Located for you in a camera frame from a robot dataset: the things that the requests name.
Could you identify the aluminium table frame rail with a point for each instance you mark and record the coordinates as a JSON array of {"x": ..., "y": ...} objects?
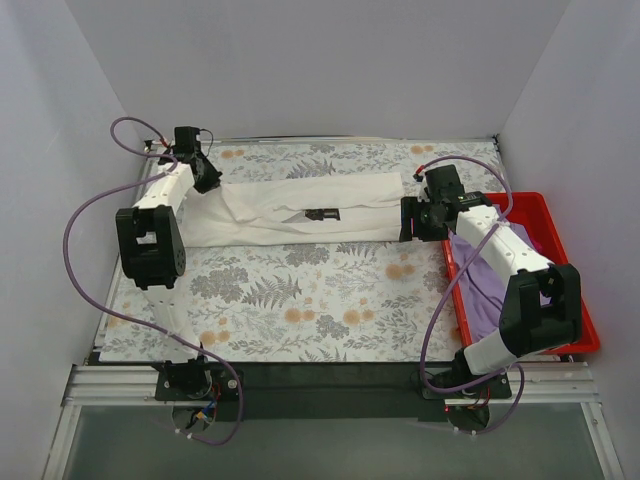
[{"x": 102, "y": 386}]

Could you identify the purple t shirt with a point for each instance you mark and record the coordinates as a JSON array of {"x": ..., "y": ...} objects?
[{"x": 482, "y": 290}]

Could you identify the white t shirt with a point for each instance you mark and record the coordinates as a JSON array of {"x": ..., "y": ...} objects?
[{"x": 331, "y": 209}]

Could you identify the pink garment in bin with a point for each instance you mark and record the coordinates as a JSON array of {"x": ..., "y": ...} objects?
[{"x": 537, "y": 245}]

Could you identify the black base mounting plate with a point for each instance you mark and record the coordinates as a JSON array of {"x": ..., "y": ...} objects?
[{"x": 303, "y": 390}]

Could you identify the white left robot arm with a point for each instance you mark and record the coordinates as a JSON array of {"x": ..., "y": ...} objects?
[{"x": 153, "y": 255}]

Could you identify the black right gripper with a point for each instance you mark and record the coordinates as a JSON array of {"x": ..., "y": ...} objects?
[{"x": 409, "y": 218}]

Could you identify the floral patterned table mat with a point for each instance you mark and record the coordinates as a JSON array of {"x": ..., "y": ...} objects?
[{"x": 334, "y": 302}]

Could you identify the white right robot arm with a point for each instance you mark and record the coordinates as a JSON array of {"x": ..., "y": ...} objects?
[{"x": 542, "y": 304}]

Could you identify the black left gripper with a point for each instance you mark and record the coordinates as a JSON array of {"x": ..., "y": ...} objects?
[{"x": 208, "y": 179}]

